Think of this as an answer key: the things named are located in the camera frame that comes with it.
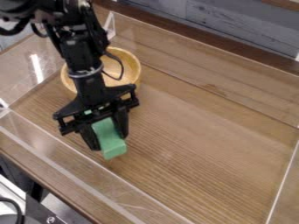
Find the brown wooden bowl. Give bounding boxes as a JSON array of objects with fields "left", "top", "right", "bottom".
[{"left": 60, "top": 45, "right": 143, "bottom": 95}]

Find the black metal table bracket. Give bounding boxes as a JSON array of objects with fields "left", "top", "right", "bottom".
[{"left": 22, "top": 194, "right": 66, "bottom": 224}]

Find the black cable under table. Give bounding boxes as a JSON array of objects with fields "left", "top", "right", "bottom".
[{"left": 0, "top": 196, "right": 25, "bottom": 224}]

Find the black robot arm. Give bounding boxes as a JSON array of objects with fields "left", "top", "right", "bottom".
[{"left": 0, "top": 0, "right": 139, "bottom": 151}]

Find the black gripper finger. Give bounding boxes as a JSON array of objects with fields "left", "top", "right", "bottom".
[
  {"left": 112, "top": 105, "right": 128, "bottom": 138},
  {"left": 78, "top": 124, "right": 101, "bottom": 151}
]

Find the green rectangular block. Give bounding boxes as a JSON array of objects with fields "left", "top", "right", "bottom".
[{"left": 92, "top": 118, "right": 126, "bottom": 160}]

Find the clear acrylic corner bracket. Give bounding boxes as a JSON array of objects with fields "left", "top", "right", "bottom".
[{"left": 102, "top": 11, "right": 117, "bottom": 40}]

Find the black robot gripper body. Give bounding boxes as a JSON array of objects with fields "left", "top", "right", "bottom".
[{"left": 52, "top": 69, "right": 139, "bottom": 135}]

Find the clear acrylic tray wall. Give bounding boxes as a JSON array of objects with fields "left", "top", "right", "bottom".
[{"left": 0, "top": 106, "right": 193, "bottom": 224}]

